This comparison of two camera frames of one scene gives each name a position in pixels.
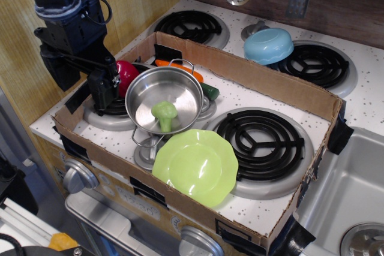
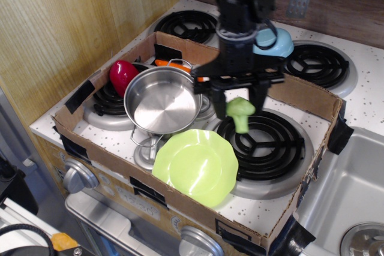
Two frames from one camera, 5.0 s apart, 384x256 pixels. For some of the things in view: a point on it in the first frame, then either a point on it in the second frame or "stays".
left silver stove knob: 77,177 stays
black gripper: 71,47 → 237,66
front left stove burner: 116,119 stays
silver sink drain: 363,239 stays
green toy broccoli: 164,111 → 240,108
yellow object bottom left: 60,241 stays
